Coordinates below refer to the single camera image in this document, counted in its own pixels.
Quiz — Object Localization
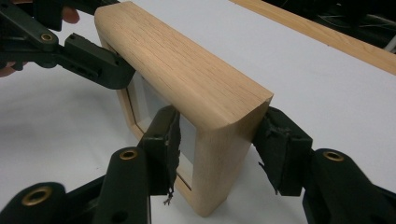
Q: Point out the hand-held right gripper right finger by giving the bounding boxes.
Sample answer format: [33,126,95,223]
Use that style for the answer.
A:
[252,106,396,224]

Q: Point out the white table mat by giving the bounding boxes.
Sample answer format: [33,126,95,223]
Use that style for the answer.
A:
[0,0,396,224]

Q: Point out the square wooden board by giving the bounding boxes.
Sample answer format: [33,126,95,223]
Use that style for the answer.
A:
[93,0,275,218]

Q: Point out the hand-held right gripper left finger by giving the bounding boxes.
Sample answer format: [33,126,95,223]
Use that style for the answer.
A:
[101,105,182,224]

